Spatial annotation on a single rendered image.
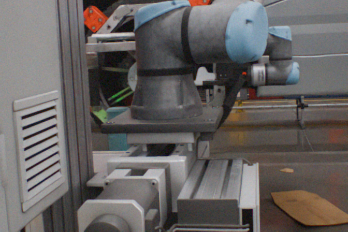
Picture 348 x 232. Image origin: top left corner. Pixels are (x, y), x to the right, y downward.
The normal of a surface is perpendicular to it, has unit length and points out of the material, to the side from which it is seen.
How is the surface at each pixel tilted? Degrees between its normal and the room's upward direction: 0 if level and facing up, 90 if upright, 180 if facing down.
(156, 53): 90
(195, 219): 90
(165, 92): 72
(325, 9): 90
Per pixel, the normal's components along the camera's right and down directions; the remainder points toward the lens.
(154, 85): -0.32, -0.18
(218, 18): -0.32, -0.39
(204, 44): -0.31, 0.46
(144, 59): -0.63, 0.12
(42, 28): 0.99, -0.03
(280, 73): -0.12, 0.11
